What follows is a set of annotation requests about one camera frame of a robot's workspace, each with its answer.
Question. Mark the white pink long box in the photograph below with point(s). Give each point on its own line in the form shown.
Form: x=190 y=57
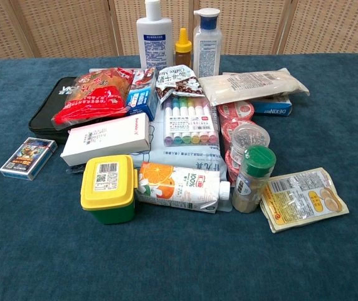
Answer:
x=106 y=139

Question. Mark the woven wooden folding screen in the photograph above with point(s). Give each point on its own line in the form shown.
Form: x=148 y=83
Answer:
x=72 y=25

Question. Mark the red snack bag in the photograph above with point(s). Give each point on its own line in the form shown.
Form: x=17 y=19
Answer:
x=91 y=100

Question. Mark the orange juice carton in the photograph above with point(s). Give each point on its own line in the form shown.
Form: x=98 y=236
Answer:
x=178 y=189

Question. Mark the blue white toothpaste box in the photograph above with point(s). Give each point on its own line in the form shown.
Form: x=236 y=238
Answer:
x=142 y=97

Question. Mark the yellow cap honey bottle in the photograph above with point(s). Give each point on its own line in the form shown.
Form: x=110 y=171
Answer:
x=183 y=47

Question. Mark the playing card box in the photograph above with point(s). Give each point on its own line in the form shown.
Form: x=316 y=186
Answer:
x=28 y=158

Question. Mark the black zip pouch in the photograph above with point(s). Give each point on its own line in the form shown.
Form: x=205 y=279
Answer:
x=48 y=106

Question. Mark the coffee mix packet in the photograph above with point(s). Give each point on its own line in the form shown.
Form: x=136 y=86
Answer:
x=178 y=81

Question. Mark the clear bottle blue white cap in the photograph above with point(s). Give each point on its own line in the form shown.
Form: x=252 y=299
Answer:
x=207 y=44

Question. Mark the blue table cloth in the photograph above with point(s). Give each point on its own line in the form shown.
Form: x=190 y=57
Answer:
x=178 y=251

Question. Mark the pale blue large plastic bag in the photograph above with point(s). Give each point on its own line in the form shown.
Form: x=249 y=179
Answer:
x=185 y=156

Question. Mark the blue white Dexin box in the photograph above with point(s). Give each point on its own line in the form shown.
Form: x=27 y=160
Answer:
x=274 y=108

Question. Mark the clear jar of pins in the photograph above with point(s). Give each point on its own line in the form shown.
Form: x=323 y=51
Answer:
x=247 y=139

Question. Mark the pastel highlighter marker pack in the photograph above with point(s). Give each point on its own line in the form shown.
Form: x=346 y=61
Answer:
x=187 y=127

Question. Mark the yellow lid green container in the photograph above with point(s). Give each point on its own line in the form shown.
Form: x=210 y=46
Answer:
x=108 y=188

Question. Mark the yellow flat sauce pouch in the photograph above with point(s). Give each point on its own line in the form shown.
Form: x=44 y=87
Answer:
x=304 y=200

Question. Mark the green lid spice jar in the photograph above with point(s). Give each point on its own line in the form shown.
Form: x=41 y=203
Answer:
x=252 y=180

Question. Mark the beige vacuum sealed food pack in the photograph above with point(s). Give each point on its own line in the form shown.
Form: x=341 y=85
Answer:
x=250 y=86

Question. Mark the large white lotion bottle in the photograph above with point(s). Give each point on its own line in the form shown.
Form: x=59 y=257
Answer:
x=153 y=37

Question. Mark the red white cup multipack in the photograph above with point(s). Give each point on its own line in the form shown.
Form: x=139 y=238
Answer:
x=235 y=113

